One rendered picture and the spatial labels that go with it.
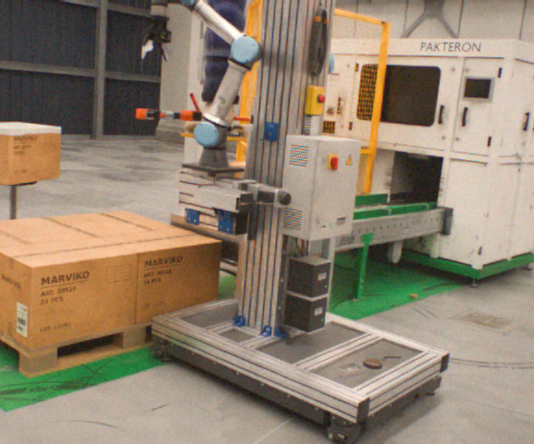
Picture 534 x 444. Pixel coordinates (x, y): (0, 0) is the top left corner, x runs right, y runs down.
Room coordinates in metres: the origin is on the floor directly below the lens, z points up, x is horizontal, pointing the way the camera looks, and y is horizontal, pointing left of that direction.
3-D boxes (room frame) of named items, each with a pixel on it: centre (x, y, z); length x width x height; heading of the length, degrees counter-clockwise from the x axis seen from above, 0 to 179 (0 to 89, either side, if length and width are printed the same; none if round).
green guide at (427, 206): (4.93, -0.92, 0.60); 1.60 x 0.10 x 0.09; 137
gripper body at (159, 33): (3.21, 0.54, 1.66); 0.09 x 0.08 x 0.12; 50
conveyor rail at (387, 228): (4.63, -0.72, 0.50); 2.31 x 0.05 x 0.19; 137
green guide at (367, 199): (5.29, -0.53, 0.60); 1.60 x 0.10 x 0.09; 137
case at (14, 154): (5.02, 1.90, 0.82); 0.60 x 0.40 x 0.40; 162
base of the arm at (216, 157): (3.30, 0.25, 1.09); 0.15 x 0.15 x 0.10
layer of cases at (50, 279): (3.72, 0.98, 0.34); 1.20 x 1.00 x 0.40; 137
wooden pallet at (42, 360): (3.72, 0.98, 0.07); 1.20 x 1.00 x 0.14; 137
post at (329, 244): (4.08, -0.45, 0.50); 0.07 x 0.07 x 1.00; 47
